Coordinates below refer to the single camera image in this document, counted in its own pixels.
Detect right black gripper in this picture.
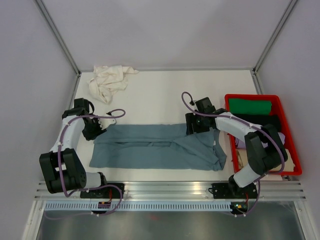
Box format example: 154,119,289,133
185,111,210,135

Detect aluminium frame post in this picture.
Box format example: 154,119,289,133
252,0,300,75
33,0,81,76

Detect red plastic bin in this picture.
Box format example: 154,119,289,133
223,93,303,177

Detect right aluminium frame post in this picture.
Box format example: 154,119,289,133
252,0,300,75

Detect rolled black t-shirt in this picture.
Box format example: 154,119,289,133
234,113,282,132

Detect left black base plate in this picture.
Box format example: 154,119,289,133
80,186,121,200

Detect light blue cable duct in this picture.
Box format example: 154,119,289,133
45,200,231,212

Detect rolled beige t-shirt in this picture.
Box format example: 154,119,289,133
236,148,295,172

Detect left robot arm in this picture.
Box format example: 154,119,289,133
39,98,109,198

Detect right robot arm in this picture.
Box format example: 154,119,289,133
181,91,288,198

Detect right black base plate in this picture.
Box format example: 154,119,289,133
208,182,258,200

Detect blue-grey t-shirt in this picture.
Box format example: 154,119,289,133
89,124,227,171

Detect rolled green t-shirt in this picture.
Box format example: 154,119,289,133
228,98,272,115

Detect left aluminium frame post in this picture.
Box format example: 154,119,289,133
33,0,81,76

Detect cream white t-shirt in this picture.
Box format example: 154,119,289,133
87,65,139,105

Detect aluminium front rail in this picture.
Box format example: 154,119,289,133
34,180,307,200

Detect rolled lavender t-shirt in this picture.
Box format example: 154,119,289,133
235,132,286,149

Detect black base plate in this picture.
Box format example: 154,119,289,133
80,186,121,200
208,182,258,200

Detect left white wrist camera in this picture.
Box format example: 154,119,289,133
98,118,117,130

